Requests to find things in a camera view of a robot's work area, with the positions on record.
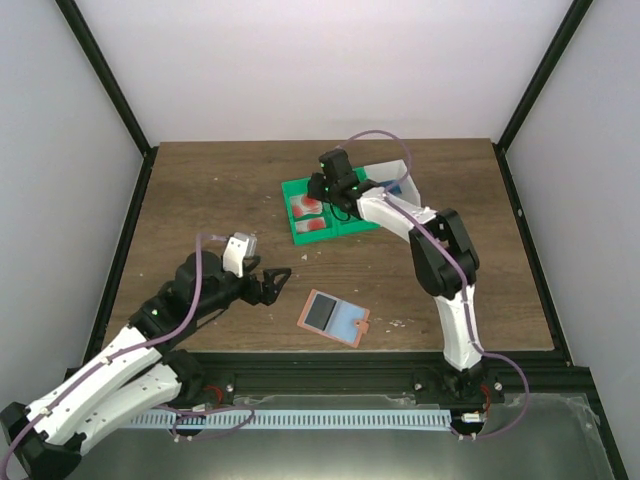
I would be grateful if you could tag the white plastic bin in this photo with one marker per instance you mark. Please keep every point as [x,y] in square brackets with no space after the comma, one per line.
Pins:
[394,172]

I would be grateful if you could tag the right black frame post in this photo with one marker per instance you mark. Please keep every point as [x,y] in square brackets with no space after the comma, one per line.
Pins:
[561,39]

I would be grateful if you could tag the red and white card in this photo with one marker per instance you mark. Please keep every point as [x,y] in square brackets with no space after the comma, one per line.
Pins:
[294,202]

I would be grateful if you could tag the blue card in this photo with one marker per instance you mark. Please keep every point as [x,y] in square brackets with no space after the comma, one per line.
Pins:
[395,190]

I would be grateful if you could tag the middle green plastic bin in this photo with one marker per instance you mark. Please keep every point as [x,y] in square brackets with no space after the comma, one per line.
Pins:
[345,215]

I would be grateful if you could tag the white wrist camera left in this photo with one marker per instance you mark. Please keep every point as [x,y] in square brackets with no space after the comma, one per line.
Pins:
[239,247]

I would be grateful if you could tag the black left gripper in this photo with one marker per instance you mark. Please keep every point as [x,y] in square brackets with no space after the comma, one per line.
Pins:
[258,286]

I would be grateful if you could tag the pink leather card holder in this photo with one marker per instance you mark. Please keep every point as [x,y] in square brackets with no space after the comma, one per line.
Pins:
[348,323]

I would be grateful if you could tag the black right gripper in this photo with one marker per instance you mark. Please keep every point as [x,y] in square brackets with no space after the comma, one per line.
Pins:
[316,186]

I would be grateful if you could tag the black front frame rail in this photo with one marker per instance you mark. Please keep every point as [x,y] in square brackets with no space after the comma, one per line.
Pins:
[422,376]

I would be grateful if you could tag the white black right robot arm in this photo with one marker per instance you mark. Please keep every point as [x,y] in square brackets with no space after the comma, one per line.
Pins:
[444,258]

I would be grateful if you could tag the green plastic bin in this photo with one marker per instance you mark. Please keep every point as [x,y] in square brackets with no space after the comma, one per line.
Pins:
[345,215]
[299,187]

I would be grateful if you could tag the black frame post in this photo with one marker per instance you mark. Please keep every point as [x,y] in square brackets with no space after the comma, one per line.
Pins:
[93,53]
[561,39]

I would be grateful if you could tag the light blue cable duct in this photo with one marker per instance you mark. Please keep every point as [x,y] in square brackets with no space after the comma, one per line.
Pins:
[310,419]

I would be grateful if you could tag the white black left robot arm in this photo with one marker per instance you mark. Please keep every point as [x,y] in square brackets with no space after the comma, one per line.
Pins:
[140,369]

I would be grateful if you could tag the red circle card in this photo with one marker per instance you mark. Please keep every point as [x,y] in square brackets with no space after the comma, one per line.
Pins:
[310,206]
[310,225]

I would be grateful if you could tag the left green plastic bin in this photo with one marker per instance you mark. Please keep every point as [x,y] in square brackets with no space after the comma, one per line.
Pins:
[299,187]

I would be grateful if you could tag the dark card in holder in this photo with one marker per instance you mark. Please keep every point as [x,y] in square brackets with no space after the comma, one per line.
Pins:
[320,312]

